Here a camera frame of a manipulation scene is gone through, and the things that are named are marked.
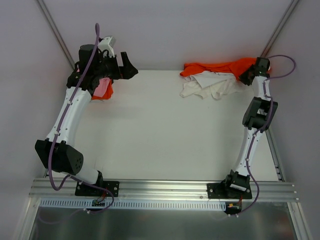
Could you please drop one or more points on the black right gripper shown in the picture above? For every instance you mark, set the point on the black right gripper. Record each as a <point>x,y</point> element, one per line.
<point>249,77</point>

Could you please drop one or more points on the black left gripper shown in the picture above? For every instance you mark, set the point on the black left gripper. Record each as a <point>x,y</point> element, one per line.
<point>118,66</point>

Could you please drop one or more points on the orange t shirt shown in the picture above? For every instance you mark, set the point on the orange t shirt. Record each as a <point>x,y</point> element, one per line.
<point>107,95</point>
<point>236,68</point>

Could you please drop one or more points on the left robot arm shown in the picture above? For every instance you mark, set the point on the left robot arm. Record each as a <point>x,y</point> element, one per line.
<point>57,152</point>

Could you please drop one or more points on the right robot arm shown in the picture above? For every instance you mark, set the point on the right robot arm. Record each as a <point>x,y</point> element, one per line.
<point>256,120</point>

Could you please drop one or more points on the folded orange t shirt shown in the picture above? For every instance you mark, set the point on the folded orange t shirt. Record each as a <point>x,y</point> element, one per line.
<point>107,95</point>

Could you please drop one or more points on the folded pink t shirt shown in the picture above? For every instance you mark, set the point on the folded pink t shirt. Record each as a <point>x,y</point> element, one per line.
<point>102,87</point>

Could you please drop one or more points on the crumpled white t shirt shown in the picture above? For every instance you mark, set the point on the crumpled white t shirt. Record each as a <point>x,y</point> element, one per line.
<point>214,84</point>

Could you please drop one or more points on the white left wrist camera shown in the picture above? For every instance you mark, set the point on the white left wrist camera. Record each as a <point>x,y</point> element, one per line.
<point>106,44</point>

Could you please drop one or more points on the right corner frame post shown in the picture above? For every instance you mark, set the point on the right corner frame post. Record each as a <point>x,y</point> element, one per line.
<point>288,13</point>

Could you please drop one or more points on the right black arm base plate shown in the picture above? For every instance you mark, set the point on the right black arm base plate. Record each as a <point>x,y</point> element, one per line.
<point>219,191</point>

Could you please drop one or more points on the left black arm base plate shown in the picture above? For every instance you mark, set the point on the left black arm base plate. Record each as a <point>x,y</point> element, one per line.
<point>83,190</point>

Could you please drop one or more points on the aluminium mounting rail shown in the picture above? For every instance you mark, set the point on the aluminium mounting rail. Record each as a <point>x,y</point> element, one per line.
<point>269,191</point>

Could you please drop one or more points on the white slotted cable duct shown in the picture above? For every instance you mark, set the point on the white slotted cable duct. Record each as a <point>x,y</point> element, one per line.
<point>131,204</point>

